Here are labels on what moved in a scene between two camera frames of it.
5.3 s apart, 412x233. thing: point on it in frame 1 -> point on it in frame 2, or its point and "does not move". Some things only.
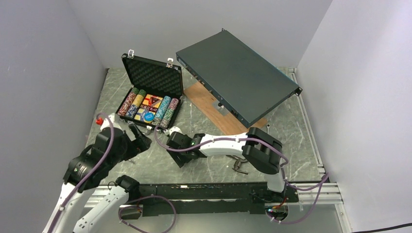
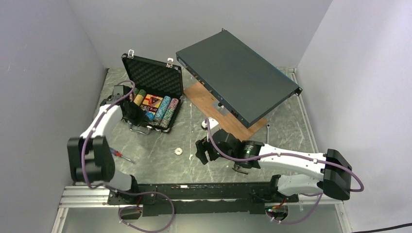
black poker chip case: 159,78 does not move
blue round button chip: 148,117 does not move
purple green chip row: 169,113 does not move
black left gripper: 141,142 -> 141,120
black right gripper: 180,159 -> 203,145
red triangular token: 154,99 does not move
